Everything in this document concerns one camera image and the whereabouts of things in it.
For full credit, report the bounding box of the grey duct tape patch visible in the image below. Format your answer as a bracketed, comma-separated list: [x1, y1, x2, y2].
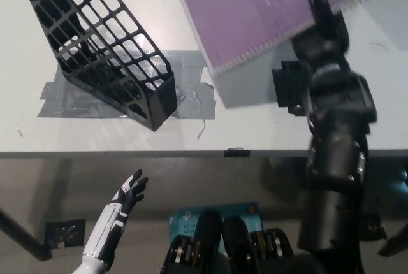
[37, 49, 217, 120]

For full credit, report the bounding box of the black floor tape patch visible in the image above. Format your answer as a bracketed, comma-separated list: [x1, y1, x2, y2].
[44, 219, 87, 250]

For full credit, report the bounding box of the thin grey tape strand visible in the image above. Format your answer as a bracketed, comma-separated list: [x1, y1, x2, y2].
[196, 119, 207, 141]

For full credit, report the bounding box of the purple spiral notebook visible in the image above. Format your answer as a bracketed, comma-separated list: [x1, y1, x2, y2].
[171, 0, 375, 79]

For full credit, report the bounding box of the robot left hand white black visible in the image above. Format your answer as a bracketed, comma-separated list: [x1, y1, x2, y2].
[81, 169, 149, 261]

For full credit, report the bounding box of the small black tape strip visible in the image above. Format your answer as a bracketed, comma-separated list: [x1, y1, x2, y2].
[224, 147, 251, 159]

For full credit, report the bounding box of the black lattice file shelf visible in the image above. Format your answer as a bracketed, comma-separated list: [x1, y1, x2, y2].
[15, 0, 179, 133]

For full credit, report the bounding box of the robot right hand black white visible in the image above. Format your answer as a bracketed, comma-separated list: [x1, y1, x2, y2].
[291, 0, 351, 76]

